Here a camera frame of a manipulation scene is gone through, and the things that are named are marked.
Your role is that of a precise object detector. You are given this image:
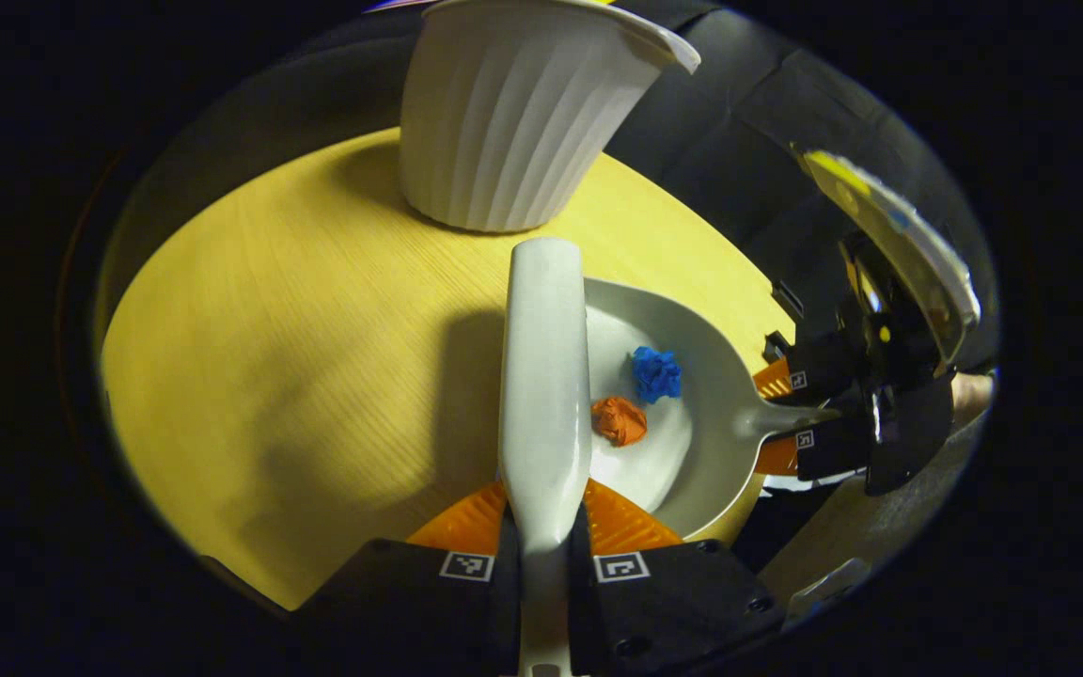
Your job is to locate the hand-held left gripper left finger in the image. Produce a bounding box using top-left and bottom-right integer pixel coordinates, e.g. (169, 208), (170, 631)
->
(297, 480), (522, 677)

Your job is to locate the blue paper trash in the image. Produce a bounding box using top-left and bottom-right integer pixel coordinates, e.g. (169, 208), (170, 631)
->
(631, 345), (683, 404)

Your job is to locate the orange paper trash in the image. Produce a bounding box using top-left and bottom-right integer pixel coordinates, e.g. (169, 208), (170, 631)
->
(590, 395), (649, 448)

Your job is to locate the white garbage bin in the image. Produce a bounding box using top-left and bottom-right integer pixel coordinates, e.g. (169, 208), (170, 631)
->
(398, 0), (701, 234)

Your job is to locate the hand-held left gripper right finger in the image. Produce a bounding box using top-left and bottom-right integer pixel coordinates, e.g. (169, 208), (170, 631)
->
(569, 477), (783, 677)

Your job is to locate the grey dustpan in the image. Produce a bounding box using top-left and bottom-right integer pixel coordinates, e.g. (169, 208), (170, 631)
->
(583, 276), (842, 541)

